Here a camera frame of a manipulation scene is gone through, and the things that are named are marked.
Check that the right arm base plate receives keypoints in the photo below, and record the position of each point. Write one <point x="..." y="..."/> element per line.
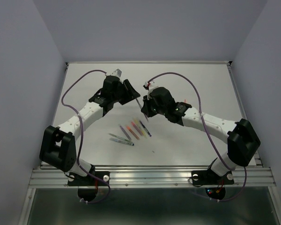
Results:
<point x="215" y="184"/>

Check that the dark purple gel pen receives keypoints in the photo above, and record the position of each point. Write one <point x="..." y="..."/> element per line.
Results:
<point x="144" y="127"/>

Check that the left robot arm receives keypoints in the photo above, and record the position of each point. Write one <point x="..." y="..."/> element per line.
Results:
<point x="58" y="146"/>

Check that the aluminium rail frame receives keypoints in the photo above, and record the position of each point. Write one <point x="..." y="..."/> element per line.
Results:
<point x="149" y="181"/>

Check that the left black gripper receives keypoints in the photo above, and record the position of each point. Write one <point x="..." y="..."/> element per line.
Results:
<point x="133" y="94"/>

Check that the purple pen white label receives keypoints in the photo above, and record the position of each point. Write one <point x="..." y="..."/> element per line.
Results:
<point x="141" y="109"/>

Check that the blue clear pen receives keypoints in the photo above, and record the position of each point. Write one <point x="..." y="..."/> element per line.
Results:
<point x="121" y="141"/>

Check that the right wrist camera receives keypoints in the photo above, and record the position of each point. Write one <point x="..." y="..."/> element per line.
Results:
<point x="149" y="86"/>

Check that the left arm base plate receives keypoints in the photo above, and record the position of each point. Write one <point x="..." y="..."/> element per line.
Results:
<point x="90" y="190"/>

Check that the yellow highlighter pen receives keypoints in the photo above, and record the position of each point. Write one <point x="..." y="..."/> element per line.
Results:
<point x="139" y="127"/>

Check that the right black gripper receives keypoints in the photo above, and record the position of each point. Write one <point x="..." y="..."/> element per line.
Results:
<point x="145" y="108"/>

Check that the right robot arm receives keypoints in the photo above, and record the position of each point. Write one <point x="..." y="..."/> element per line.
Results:
<point x="239" y="136"/>

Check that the pink highlighter pen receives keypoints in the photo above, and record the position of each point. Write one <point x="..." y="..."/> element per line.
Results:
<point x="137" y="129"/>

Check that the orange red highlighter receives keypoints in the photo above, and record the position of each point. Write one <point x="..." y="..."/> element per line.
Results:
<point x="132" y="132"/>

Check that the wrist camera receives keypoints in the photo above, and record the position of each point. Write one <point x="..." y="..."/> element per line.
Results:
<point x="116" y="73"/>
<point x="149" y="86"/>

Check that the green clear pen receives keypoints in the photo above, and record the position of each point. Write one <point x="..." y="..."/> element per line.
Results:
<point x="118" y="137"/>

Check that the light purple pen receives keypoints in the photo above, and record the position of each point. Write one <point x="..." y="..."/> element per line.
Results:
<point x="126" y="134"/>

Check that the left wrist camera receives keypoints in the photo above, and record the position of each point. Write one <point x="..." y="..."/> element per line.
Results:
<point x="116" y="73"/>

